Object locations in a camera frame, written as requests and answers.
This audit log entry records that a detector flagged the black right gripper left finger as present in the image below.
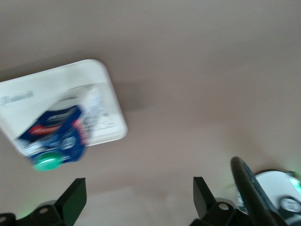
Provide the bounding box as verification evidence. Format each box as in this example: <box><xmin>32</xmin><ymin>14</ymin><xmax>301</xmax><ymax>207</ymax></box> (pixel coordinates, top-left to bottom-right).
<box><xmin>16</xmin><ymin>178</ymin><xmax>88</xmax><ymax>226</ymax></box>

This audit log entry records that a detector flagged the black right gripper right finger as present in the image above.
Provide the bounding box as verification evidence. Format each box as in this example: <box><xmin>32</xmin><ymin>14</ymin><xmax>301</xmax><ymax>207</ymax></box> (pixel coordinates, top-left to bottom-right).
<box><xmin>190</xmin><ymin>176</ymin><xmax>238</xmax><ymax>226</ymax></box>

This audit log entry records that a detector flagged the blue white milk carton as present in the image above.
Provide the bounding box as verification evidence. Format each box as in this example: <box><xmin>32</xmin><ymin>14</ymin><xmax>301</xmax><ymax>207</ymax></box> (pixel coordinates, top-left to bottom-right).
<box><xmin>16</xmin><ymin>83</ymin><xmax>118</xmax><ymax>172</ymax></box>

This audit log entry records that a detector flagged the cream rectangular tray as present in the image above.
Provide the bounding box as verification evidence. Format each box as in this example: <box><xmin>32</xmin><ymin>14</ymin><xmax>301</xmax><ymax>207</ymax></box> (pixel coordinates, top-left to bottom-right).
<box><xmin>0</xmin><ymin>58</ymin><xmax>128</xmax><ymax>159</ymax></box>

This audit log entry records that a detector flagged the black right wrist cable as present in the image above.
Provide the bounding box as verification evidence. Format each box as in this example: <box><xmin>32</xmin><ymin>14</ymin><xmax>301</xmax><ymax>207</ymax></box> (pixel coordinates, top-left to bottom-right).
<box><xmin>230</xmin><ymin>156</ymin><xmax>284</xmax><ymax>226</ymax></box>

